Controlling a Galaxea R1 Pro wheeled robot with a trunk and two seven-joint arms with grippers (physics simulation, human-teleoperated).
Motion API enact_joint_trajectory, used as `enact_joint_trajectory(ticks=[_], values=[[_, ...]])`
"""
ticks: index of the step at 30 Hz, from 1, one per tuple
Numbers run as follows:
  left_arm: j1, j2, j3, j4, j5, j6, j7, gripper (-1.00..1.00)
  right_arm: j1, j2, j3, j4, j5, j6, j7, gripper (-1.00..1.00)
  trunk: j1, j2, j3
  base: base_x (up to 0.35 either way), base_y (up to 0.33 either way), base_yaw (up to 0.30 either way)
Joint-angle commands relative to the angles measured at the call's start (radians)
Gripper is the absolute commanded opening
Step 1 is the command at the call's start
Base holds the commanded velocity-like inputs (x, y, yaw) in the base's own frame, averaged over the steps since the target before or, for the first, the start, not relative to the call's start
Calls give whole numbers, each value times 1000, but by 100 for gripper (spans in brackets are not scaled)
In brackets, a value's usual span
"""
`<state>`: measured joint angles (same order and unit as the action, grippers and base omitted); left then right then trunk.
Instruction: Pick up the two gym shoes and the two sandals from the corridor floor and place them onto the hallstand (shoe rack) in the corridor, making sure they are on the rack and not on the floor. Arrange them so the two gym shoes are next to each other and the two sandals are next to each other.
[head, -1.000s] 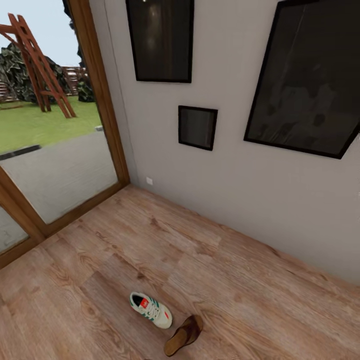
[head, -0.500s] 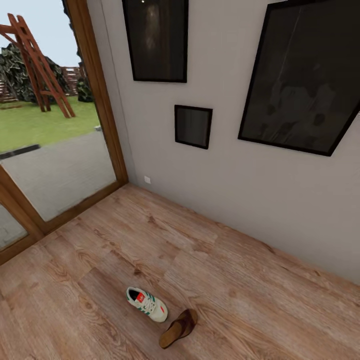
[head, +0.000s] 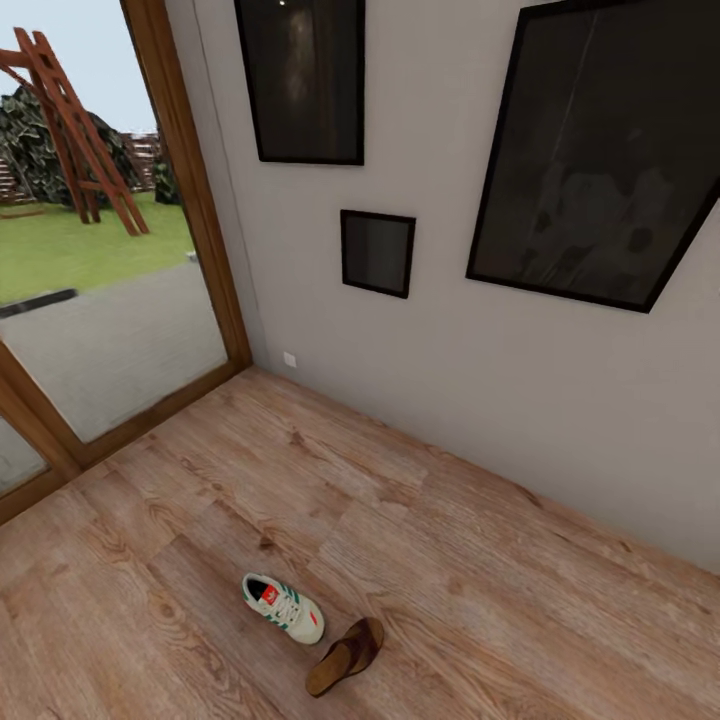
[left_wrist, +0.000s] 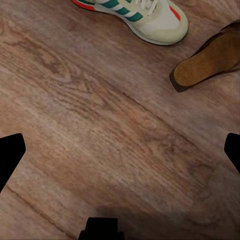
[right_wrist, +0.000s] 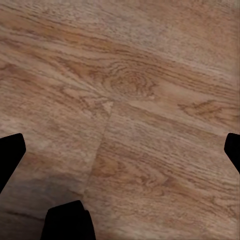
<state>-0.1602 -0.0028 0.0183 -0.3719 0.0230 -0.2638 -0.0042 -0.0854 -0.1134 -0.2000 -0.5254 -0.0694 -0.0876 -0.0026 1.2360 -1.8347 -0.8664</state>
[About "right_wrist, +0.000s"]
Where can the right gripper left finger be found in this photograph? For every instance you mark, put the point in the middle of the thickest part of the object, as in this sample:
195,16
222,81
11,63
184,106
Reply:
12,150

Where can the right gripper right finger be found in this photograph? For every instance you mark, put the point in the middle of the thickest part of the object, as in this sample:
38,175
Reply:
232,149

